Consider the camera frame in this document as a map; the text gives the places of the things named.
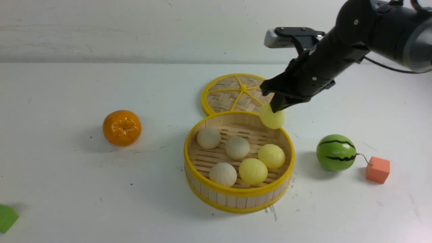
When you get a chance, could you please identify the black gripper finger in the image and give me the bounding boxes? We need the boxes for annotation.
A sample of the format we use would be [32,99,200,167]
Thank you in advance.
[270,95,302,113]

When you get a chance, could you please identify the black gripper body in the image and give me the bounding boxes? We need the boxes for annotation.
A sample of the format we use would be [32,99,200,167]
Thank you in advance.
[260,30,369,103]

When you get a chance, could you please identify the yellow bun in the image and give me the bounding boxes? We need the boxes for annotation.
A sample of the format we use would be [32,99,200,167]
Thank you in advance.
[258,144,286,169]
[259,103,285,130]
[239,158,268,186]

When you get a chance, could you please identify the white bun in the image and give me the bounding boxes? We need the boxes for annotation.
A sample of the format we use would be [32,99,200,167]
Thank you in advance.
[225,136,250,160]
[209,162,237,187]
[196,127,222,150]

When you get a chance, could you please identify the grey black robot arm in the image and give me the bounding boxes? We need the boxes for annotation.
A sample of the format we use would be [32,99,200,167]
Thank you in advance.
[260,0,432,113]

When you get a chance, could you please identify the yellow rimmed woven steamer lid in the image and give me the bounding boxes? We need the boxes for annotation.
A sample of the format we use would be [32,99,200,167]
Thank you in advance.
[201,73,273,116]

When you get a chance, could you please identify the yellow rimmed bamboo steamer tray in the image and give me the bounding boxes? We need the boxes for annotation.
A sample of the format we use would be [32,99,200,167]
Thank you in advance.
[184,111,296,213]

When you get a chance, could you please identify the green toy watermelon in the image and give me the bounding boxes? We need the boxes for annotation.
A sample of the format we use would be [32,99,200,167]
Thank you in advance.
[316,134,366,172]

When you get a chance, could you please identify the orange foam cube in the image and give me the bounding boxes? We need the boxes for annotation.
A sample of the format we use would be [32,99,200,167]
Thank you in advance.
[366,156,390,184]

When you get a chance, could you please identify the orange toy tangerine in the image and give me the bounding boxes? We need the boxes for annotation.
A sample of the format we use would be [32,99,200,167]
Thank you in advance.
[102,110,142,146]

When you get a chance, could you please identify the green block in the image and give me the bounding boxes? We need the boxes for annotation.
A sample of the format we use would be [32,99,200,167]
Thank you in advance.
[0,204,19,234]

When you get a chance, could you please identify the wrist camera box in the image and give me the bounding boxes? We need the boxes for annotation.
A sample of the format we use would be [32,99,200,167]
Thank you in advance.
[264,27,326,54]

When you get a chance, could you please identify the black cable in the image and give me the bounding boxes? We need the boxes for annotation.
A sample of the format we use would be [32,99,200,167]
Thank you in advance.
[363,56,422,75]

